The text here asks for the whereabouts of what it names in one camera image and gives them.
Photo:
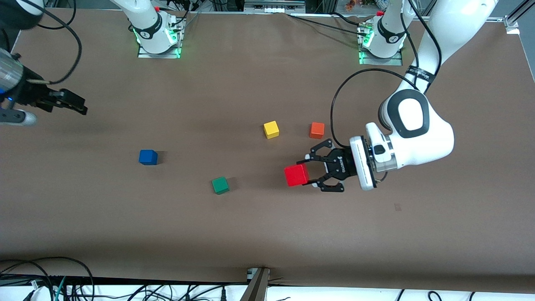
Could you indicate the aluminium corner bracket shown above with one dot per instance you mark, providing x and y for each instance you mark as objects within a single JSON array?
[{"x": 510, "y": 25}]

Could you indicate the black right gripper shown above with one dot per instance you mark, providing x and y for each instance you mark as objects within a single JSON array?
[{"x": 33, "y": 97}]

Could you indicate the blue wooden cube block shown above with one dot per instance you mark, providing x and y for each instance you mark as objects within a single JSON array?
[{"x": 148, "y": 157}]

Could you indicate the orange wooden cube block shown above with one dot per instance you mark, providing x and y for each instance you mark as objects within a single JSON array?
[{"x": 317, "y": 130}]

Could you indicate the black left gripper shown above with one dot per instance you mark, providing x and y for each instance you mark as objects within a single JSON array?
[{"x": 342, "y": 166}]

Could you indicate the small orange object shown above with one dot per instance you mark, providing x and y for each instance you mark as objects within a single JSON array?
[{"x": 350, "y": 5}]

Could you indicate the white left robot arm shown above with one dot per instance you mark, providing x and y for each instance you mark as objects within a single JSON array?
[{"x": 434, "y": 142}]

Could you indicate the red wooden cube block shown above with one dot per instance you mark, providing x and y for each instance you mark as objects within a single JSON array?
[{"x": 296, "y": 175}]

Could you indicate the yellow wooden cube block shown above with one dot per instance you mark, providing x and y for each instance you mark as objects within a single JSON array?
[{"x": 271, "y": 129}]

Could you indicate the aluminium frame rail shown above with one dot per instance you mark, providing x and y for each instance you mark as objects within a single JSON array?
[{"x": 497, "y": 19}]

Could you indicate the aluminium profile post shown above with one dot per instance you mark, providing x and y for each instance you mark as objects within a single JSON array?
[{"x": 256, "y": 288}]

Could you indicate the brown paper table cover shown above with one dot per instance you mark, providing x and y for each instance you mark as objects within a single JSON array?
[{"x": 267, "y": 230}]

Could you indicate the green wooden cube block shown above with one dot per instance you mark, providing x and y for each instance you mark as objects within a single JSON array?
[{"x": 220, "y": 185}]

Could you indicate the white power strip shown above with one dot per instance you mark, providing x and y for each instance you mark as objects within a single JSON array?
[{"x": 273, "y": 7}]

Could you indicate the small silver clamp bracket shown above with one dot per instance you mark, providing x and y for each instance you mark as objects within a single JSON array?
[{"x": 251, "y": 273}]

